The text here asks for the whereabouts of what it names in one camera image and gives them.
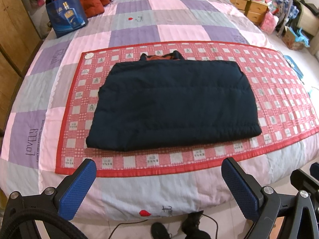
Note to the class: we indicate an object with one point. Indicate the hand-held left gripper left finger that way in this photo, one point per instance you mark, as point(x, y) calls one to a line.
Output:
point(77, 186)

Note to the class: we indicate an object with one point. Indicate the person's left black shoe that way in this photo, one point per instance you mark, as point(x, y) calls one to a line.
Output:
point(160, 231)

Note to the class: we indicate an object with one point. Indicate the tan suitcase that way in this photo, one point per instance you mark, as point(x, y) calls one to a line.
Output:
point(309, 17)

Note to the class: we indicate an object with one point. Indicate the dark navy jacket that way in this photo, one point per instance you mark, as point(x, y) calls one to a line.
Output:
point(174, 104)

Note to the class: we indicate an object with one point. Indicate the pink clothes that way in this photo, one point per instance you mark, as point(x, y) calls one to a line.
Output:
point(41, 1)

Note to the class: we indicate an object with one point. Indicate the white round mat connector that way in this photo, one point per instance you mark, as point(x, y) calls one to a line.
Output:
point(88, 55)

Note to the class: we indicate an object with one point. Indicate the person's right black shoe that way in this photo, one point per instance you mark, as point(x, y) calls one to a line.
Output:
point(194, 226)

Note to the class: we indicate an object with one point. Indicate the wooden wardrobe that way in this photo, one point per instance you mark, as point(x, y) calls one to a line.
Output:
point(12, 29)

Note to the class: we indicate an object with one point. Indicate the pink plush item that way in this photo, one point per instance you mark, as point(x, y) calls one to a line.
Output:
point(269, 23)

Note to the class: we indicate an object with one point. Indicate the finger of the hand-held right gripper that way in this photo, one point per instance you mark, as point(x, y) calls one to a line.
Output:
point(316, 168)
point(306, 181)

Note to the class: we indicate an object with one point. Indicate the red checked mat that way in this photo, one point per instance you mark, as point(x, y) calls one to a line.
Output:
point(274, 92)

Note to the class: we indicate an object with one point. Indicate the cardboard box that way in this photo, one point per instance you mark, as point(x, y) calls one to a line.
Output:
point(290, 39)

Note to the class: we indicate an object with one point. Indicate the person's black shoe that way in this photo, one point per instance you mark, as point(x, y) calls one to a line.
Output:
point(160, 231)
point(194, 226)

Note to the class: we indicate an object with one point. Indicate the plaid clothes pile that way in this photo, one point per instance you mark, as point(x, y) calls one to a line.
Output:
point(284, 10)

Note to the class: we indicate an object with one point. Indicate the pastel patchwork quilt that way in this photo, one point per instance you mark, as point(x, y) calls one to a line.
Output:
point(174, 12)

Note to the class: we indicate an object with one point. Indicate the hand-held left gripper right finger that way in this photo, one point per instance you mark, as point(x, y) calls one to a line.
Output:
point(239, 191)

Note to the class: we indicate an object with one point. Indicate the blue shopping bag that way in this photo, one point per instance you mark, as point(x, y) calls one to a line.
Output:
point(66, 20)

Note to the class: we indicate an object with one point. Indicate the blue plastic bag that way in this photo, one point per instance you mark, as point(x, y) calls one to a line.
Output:
point(302, 37)

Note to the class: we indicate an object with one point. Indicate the wooden nightstand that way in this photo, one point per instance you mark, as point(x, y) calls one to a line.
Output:
point(256, 13)
point(240, 3)

